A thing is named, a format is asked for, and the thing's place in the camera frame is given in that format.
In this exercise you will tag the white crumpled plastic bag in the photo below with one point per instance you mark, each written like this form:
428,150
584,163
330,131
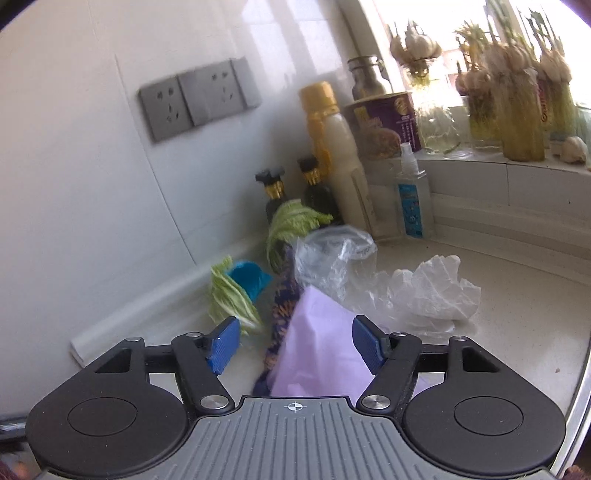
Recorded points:
438,290

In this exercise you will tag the purple plastic bag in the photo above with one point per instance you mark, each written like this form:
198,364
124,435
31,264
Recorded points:
318,346

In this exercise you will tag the white backsplash trim strip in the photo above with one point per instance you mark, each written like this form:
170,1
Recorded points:
138,314

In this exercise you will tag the clear plastic bag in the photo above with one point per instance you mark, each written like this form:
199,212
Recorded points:
328,258

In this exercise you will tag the steel sink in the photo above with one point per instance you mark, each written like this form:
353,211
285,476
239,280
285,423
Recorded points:
579,392

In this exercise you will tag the blue plastic cup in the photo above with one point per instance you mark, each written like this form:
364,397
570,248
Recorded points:
249,277

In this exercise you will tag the white bottle with yellow cap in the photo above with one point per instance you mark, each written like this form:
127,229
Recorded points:
344,157

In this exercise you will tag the clear spray bottle blue label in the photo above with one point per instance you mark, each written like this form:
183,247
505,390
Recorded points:
413,203

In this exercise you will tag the purple instant noodle cup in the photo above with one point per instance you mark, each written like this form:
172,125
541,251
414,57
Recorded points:
383,124

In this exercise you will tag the purple patterned cloth strip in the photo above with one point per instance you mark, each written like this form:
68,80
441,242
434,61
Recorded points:
281,309

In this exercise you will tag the glass vase of sprouting garlic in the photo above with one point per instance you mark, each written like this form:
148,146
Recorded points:
427,106

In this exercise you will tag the glass jar with metal clasp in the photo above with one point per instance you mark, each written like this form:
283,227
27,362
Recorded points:
367,81

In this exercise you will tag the dark bottle with gold cap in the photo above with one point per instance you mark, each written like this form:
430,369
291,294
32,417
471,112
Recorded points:
272,198
318,194

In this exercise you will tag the jar of sprouting garlic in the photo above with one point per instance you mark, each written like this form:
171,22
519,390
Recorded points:
556,97
482,115
519,124

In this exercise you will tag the garlic bulb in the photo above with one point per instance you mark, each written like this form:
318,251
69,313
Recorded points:
572,150

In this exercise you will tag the grey blank wall plate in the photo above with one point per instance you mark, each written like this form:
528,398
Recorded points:
247,81

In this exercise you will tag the grey wall socket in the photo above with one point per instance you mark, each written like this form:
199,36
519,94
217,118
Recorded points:
210,92
166,108

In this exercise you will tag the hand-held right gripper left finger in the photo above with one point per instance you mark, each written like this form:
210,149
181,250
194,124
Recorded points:
224,346

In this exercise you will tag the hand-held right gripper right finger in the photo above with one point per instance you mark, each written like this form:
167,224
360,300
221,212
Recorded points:
367,344

